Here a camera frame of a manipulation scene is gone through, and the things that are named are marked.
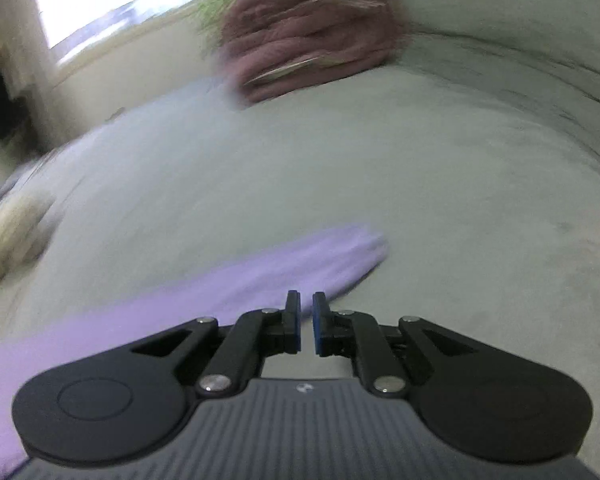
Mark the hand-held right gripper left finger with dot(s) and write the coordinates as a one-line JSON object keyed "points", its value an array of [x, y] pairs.
{"points": [[295, 325]]}

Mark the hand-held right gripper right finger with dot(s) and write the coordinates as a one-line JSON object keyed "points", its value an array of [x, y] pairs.
{"points": [[318, 325]]}

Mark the purple shirt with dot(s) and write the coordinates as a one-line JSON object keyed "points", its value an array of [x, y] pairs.
{"points": [[180, 305]]}

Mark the dark hanging clothes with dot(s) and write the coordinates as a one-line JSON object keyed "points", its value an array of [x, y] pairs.
{"points": [[2, 100]]}

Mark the folded pink quilt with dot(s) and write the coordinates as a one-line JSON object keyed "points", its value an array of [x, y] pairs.
{"points": [[305, 35]]}

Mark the white plush dog toy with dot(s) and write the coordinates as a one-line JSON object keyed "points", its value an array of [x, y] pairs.
{"points": [[15, 235]]}

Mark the grey quilted blanket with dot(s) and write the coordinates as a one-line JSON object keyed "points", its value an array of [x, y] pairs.
{"points": [[505, 20]]}

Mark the window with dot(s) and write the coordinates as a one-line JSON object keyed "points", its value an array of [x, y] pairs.
{"points": [[105, 5]]}

